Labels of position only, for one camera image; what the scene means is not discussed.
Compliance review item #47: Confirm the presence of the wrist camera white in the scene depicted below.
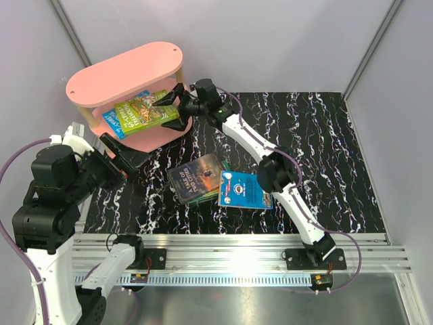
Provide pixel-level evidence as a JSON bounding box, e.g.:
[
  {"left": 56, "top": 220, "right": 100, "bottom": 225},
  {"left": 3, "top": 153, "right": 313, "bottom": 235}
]
[
  {"left": 189, "top": 85, "right": 197, "bottom": 97},
  {"left": 49, "top": 122, "right": 94, "bottom": 156}
]

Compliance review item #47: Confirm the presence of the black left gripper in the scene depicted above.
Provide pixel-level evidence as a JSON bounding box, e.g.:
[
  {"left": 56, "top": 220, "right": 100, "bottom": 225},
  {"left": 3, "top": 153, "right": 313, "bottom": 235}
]
[{"left": 65, "top": 131, "right": 150, "bottom": 202}]

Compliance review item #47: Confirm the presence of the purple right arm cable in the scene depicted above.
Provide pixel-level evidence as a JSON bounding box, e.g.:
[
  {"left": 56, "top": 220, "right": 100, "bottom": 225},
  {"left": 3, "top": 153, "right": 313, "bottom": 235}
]
[{"left": 216, "top": 86, "right": 365, "bottom": 294}]

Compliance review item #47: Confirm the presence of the blue back-cover book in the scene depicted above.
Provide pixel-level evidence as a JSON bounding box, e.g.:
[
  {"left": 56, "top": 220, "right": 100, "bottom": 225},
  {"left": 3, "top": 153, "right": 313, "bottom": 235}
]
[{"left": 218, "top": 171, "right": 273, "bottom": 210}]

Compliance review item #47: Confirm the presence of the dark Tale of Two Cities book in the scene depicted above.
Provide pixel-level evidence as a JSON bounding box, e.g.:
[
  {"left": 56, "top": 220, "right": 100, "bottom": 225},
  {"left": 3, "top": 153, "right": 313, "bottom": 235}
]
[{"left": 167, "top": 154, "right": 226, "bottom": 204}]

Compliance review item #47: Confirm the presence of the small circuit board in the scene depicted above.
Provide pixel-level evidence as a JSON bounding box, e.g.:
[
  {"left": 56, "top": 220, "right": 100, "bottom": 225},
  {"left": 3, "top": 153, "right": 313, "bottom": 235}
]
[
  {"left": 131, "top": 274, "right": 148, "bottom": 284},
  {"left": 313, "top": 274, "right": 333, "bottom": 285}
]

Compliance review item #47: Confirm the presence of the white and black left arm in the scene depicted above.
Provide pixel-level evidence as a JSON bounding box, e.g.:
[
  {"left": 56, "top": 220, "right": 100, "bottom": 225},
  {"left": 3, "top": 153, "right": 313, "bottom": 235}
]
[{"left": 12, "top": 133, "right": 145, "bottom": 324}]

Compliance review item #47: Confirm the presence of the right small circuit board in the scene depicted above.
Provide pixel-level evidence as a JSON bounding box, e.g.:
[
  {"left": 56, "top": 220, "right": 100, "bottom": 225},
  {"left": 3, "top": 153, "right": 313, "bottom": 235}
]
[{"left": 313, "top": 274, "right": 333, "bottom": 285}]

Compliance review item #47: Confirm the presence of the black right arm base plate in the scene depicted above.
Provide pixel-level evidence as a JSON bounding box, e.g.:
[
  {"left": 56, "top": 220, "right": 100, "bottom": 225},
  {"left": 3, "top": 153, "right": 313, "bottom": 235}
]
[{"left": 281, "top": 248, "right": 347, "bottom": 271}]

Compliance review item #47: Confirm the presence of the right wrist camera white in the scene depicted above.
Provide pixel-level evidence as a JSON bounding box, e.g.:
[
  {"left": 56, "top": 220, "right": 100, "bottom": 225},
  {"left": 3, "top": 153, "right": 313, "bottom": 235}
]
[{"left": 189, "top": 85, "right": 197, "bottom": 97}]

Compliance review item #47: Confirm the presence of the pink three-tier shelf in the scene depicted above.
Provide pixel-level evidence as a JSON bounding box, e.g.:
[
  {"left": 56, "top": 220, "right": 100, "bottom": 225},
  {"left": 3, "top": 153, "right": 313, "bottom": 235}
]
[{"left": 65, "top": 41, "right": 193, "bottom": 163}]

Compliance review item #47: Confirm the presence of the blue 26-storey treehouse book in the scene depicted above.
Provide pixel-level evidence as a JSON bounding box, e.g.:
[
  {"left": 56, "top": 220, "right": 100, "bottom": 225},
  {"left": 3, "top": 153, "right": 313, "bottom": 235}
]
[{"left": 102, "top": 90, "right": 151, "bottom": 139}]

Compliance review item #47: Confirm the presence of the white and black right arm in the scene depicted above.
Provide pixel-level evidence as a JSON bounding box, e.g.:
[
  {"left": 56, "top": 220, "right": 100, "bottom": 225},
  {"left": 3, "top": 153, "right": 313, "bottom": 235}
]
[{"left": 152, "top": 79, "right": 336, "bottom": 269}]

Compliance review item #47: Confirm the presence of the aluminium mounting rail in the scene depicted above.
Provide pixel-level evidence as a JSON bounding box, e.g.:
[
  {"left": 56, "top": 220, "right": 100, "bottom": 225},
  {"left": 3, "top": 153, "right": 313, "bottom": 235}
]
[{"left": 72, "top": 232, "right": 413, "bottom": 288}]

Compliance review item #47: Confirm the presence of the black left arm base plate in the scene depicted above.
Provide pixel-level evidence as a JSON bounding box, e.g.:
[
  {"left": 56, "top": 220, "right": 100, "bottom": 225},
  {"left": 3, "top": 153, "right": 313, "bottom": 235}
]
[{"left": 141, "top": 248, "right": 167, "bottom": 270}]

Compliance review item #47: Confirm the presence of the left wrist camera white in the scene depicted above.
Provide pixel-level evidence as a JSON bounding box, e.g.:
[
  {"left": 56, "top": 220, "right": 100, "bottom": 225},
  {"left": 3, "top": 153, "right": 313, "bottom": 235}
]
[{"left": 49, "top": 122, "right": 94, "bottom": 156}]

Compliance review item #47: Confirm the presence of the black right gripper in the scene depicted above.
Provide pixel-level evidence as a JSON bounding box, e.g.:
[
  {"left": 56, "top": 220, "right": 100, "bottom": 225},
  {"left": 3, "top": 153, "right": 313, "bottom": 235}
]
[{"left": 152, "top": 85, "right": 207, "bottom": 133}]

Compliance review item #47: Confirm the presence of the left small circuit board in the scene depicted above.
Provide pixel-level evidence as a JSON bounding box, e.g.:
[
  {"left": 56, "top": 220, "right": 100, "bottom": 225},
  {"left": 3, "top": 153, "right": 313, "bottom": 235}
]
[{"left": 131, "top": 274, "right": 148, "bottom": 284}]

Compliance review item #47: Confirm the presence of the green 65-storey treehouse book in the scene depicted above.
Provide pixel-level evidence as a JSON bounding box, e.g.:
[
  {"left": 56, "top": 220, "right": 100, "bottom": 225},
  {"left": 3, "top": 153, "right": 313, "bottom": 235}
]
[{"left": 114, "top": 89, "right": 181, "bottom": 136}]

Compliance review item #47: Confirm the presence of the green bottom book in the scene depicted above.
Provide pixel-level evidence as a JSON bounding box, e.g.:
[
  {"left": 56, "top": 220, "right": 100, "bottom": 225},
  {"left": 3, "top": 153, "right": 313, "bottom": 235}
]
[{"left": 189, "top": 160, "right": 230, "bottom": 204}]

